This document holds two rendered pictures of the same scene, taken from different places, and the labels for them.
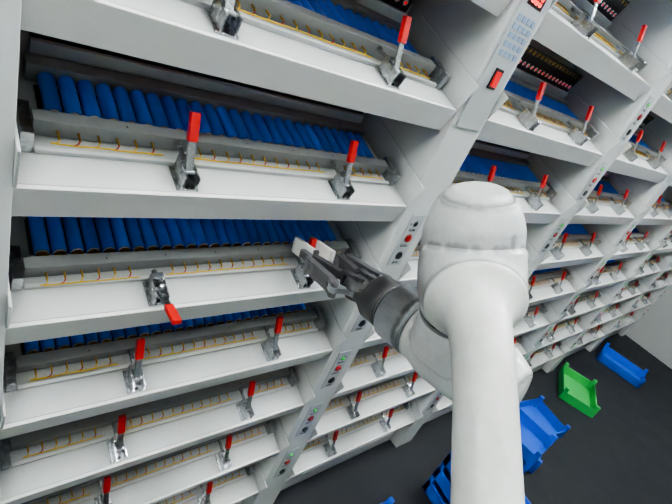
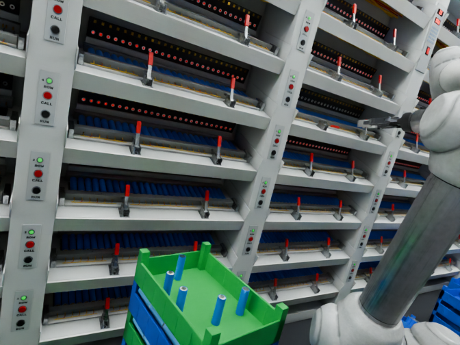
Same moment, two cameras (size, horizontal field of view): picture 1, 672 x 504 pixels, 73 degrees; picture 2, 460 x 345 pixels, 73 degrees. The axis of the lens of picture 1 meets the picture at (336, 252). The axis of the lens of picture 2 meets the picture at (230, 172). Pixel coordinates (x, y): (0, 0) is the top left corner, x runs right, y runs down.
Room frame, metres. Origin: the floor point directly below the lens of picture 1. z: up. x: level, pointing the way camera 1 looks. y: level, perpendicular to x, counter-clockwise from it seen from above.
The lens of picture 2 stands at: (-0.78, 0.18, 0.92)
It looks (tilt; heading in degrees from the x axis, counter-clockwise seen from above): 11 degrees down; 15
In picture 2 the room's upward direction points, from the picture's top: 14 degrees clockwise
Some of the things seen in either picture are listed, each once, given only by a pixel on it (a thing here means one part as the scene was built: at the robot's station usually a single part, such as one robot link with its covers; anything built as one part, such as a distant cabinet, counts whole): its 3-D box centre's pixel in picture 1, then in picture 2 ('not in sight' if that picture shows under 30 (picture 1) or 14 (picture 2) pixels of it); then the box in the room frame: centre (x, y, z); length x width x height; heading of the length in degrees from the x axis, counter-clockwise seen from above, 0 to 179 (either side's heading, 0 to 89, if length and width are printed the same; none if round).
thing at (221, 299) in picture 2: not in sight; (218, 309); (-0.20, 0.29, 0.52); 0.02 x 0.02 x 0.06
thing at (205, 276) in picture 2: not in sight; (205, 292); (-0.17, 0.34, 0.52); 0.30 x 0.20 x 0.08; 57
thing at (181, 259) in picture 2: not in sight; (179, 267); (-0.11, 0.43, 0.52); 0.02 x 0.02 x 0.06
